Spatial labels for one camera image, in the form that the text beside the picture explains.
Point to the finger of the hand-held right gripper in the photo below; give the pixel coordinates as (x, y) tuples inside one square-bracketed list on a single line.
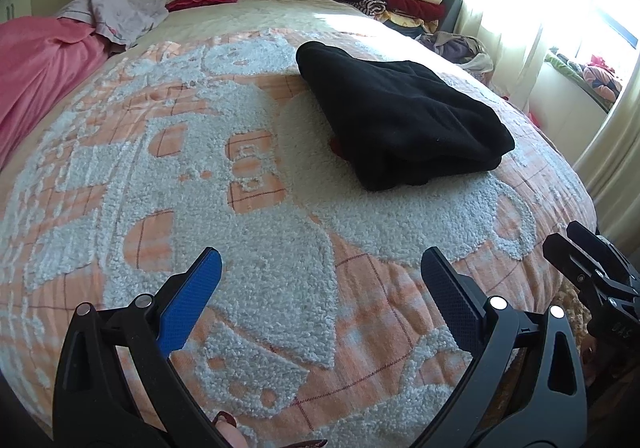
[(580, 268), (615, 255)]

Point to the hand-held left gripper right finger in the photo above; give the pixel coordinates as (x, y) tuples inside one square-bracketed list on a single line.
[(452, 293)]

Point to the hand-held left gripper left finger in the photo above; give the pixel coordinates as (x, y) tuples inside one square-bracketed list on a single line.
[(192, 303)]

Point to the black long-sleeve shirt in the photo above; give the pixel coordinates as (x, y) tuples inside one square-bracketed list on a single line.
[(400, 118)]

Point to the bag of clothes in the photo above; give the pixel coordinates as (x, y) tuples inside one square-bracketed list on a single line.
[(460, 51)]

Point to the person's left hand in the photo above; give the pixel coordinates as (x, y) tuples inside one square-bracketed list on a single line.
[(232, 433)]

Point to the orange and white tufted blanket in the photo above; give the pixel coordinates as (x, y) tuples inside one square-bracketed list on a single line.
[(200, 208)]

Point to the green cloth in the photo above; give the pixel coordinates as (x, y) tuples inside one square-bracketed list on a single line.
[(565, 66)]

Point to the cream curtain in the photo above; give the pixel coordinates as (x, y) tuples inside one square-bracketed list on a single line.
[(505, 3)]

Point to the dark nightstand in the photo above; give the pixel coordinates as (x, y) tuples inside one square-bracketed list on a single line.
[(450, 13)]

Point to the pink duvet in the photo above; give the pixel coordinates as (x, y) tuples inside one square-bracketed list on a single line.
[(45, 63)]

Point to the lilac crumpled garment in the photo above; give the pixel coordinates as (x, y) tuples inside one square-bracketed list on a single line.
[(120, 13)]

